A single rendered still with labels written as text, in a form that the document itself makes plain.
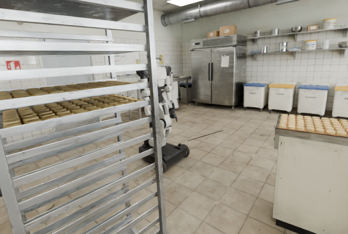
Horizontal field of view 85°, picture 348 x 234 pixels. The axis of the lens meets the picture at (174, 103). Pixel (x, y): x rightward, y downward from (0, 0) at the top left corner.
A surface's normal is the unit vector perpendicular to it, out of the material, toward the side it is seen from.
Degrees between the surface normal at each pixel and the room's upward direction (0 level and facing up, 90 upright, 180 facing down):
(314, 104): 92
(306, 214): 90
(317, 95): 91
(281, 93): 92
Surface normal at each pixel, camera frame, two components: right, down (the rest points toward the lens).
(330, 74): -0.63, 0.19
